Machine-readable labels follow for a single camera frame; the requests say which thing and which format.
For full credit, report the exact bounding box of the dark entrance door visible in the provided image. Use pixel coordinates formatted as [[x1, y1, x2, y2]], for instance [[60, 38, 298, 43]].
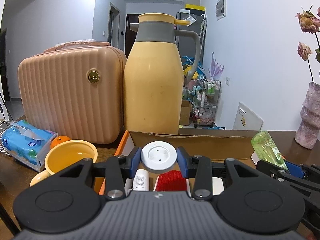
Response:
[[126, 14, 140, 57]]

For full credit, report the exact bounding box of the white leaning panel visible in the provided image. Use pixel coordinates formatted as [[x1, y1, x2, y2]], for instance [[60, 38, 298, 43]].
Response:
[[232, 102, 264, 130]]

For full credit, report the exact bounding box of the yellow mug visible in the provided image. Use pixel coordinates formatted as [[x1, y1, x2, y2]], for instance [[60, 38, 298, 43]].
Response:
[[29, 140, 98, 187]]

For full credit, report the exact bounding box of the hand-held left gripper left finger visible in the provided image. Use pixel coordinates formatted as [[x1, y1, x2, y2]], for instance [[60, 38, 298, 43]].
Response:
[[59, 146, 142, 200]]

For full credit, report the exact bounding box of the yellow and black box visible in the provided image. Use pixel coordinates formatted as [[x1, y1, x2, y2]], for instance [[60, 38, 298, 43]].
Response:
[[185, 4, 206, 14]]

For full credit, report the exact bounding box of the grey refrigerator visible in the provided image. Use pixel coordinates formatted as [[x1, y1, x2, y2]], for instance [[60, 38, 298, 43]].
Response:
[[176, 9, 207, 60]]

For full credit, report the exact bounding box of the white folded umbrella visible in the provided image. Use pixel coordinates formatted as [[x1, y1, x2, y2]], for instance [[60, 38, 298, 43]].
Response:
[[200, 15, 207, 51]]

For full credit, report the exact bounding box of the purple flower decoration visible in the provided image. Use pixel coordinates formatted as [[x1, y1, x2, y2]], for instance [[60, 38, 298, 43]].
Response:
[[209, 52, 225, 80]]

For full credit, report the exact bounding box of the bunch of dried roses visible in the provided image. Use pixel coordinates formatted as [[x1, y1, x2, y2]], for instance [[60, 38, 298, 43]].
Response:
[[296, 4, 320, 83]]

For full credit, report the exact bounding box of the grey interior door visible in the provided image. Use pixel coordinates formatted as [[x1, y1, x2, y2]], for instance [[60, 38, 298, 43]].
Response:
[[109, 2, 121, 49]]

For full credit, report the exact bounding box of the blue tissue pack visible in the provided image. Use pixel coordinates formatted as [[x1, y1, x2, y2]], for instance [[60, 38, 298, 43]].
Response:
[[1, 119, 58, 172]]

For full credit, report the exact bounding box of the red cardboard box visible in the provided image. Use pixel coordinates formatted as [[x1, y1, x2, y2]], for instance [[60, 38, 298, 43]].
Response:
[[99, 130, 263, 196]]

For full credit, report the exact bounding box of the pink textured vase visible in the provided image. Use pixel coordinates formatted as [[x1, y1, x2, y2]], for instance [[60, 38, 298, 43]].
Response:
[[294, 82, 320, 150]]

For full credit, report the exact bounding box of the white wall picture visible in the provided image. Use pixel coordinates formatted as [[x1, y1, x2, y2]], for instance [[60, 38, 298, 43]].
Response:
[[215, 0, 227, 21]]

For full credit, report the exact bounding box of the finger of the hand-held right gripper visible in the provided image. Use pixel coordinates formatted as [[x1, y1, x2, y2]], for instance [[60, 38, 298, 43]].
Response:
[[285, 161, 320, 180], [256, 159, 310, 198]]

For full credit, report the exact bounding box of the orange fruit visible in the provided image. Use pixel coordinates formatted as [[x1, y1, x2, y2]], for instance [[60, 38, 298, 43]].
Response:
[[50, 135, 70, 149]]

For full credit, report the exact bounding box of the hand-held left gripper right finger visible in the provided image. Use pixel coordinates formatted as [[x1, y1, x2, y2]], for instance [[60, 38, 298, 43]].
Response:
[[176, 146, 258, 200]]

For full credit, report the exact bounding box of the clear plastic bag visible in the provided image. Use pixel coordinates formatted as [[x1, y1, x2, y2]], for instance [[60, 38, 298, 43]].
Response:
[[184, 14, 197, 27]]

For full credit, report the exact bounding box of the green spray bottle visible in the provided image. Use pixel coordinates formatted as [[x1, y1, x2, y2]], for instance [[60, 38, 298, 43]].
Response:
[[251, 131, 289, 170]]

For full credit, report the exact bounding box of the yellow thermos jug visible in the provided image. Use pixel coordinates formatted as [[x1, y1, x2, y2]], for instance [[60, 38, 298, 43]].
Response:
[[124, 12, 201, 135]]

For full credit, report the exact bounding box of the red and white lint brush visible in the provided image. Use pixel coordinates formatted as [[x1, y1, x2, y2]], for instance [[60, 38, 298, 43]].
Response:
[[153, 170, 192, 196]]

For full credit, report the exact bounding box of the pink ribbed suitcase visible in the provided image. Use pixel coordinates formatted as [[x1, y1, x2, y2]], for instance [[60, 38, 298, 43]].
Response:
[[17, 40, 127, 145]]

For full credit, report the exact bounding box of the small brown cardboard box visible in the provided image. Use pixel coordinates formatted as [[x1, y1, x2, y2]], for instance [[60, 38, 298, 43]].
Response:
[[179, 100, 193, 126]]

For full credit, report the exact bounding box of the white cap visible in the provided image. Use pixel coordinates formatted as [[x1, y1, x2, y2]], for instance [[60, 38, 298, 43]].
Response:
[[140, 141, 177, 173]]

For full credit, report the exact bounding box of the metal storage cart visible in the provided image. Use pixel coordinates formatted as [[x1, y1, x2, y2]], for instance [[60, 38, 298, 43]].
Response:
[[192, 79, 222, 128]]

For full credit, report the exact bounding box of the white nasal spray bottle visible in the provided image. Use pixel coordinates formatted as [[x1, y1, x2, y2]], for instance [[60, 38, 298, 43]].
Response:
[[132, 169, 150, 192]]

